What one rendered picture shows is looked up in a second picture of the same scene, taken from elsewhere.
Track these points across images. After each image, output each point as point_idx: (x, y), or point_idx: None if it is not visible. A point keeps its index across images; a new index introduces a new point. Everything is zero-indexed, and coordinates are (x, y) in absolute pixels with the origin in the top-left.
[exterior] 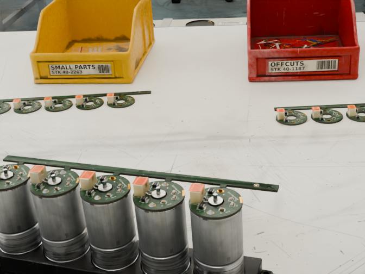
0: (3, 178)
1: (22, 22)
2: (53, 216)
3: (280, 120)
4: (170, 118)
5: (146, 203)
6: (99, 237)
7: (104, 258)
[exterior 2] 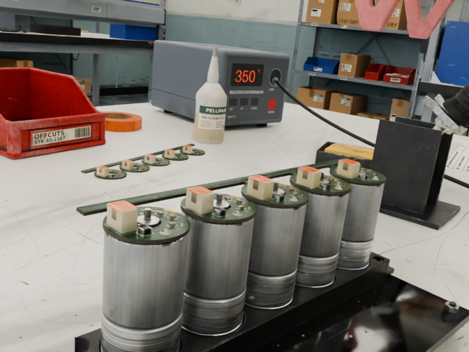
0: (155, 223)
1: None
2: (246, 251)
3: (107, 177)
4: None
5: (331, 188)
6: (291, 258)
7: (288, 288)
